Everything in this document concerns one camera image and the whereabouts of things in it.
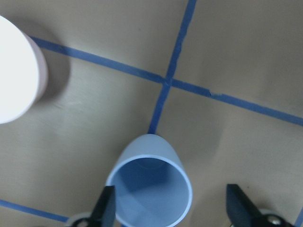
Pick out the light blue plastic cup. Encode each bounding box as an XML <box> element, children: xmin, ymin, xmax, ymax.
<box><xmin>106</xmin><ymin>134</ymin><xmax>193</xmax><ymax>227</ymax></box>

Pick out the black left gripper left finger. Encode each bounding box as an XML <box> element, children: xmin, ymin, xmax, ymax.
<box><xmin>89</xmin><ymin>186</ymin><xmax>116</xmax><ymax>227</ymax></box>

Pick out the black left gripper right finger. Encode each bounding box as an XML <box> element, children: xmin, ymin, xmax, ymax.
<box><xmin>226</xmin><ymin>184</ymin><xmax>286</xmax><ymax>227</ymax></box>

